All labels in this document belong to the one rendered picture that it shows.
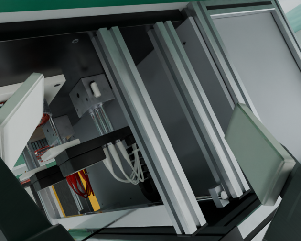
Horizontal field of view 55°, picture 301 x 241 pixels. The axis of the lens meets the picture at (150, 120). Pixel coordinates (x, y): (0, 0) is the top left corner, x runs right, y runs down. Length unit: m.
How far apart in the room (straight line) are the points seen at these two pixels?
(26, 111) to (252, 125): 0.13
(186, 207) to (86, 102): 0.28
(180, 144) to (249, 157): 0.40
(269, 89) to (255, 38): 0.11
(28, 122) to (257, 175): 0.13
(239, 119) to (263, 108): 0.34
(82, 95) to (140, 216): 0.24
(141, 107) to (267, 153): 0.23
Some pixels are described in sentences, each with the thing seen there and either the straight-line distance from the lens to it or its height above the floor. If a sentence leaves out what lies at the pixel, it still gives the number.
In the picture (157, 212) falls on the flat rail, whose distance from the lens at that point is 0.43.
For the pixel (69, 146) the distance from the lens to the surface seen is 0.50.
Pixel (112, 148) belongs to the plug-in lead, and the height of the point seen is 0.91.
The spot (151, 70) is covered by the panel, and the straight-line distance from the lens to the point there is 0.58.
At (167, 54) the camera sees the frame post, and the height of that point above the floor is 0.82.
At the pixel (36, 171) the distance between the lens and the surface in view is 0.73.
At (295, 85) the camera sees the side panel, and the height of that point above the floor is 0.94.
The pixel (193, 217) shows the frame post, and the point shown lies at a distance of 0.39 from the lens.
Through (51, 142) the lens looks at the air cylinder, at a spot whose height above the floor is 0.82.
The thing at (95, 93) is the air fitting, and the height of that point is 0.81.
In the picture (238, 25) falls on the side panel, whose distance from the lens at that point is 0.59.
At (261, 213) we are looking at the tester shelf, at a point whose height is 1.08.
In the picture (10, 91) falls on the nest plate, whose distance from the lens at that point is 0.46.
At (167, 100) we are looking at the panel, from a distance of 0.56.
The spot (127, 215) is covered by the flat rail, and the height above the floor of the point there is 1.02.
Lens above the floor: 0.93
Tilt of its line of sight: 5 degrees down
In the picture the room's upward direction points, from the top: 156 degrees clockwise
